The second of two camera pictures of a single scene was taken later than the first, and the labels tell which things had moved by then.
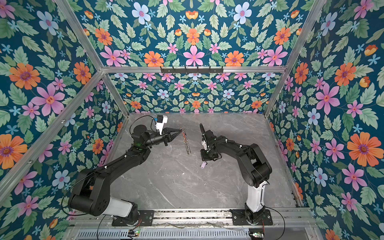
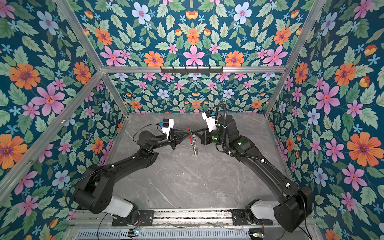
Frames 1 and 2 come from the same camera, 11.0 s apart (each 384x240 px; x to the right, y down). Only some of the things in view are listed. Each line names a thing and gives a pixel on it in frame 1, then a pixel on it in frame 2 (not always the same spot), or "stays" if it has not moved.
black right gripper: (204, 156) to (205, 137)
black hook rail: (185, 70) stays
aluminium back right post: (305, 35) stays
